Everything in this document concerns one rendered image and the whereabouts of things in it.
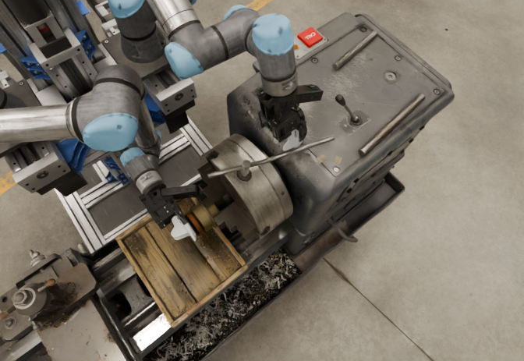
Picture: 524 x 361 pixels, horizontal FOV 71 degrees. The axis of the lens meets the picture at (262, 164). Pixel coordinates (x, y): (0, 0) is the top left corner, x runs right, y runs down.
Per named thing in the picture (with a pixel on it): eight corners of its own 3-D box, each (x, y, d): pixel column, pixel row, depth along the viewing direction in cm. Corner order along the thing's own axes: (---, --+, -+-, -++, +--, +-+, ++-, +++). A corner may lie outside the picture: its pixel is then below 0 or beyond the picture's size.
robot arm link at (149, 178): (160, 176, 120) (154, 166, 112) (167, 187, 118) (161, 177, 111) (139, 189, 117) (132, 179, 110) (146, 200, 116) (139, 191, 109)
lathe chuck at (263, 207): (222, 161, 134) (223, 122, 104) (276, 229, 128) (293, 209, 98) (202, 175, 131) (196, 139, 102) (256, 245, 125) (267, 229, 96)
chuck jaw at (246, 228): (242, 195, 111) (267, 224, 106) (244, 202, 115) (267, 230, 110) (212, 217, 108) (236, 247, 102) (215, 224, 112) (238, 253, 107)
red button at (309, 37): (309, 30, 122) (311, 26, 120) (322, 41, 120) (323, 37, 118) (296, 38, 120) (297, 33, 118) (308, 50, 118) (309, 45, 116)
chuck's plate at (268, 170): (230, 155, 135) (233, 116, 106) (284, 223, 129) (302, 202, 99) (222, 161, 134) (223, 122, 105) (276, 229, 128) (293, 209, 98)
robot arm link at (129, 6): (111, 19, 119) (96, -17, 107) (150, 4, 122) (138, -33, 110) (127, 44, 115) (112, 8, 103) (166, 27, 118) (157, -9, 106)
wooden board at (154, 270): (189, 191, 137) (188, 187, 133) (249, 269, 125) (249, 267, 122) (118, 240, 128) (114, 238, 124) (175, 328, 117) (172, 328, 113)
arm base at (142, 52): (115, 42, 128) (104, 20, 119) (152, 23, 132) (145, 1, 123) (136, 70, 123) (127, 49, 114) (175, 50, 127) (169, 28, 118)
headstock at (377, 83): (333, 72, 162) (357, 0, 127) (414, 148, 148) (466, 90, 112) (224, 145, 145) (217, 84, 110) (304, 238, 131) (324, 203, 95)
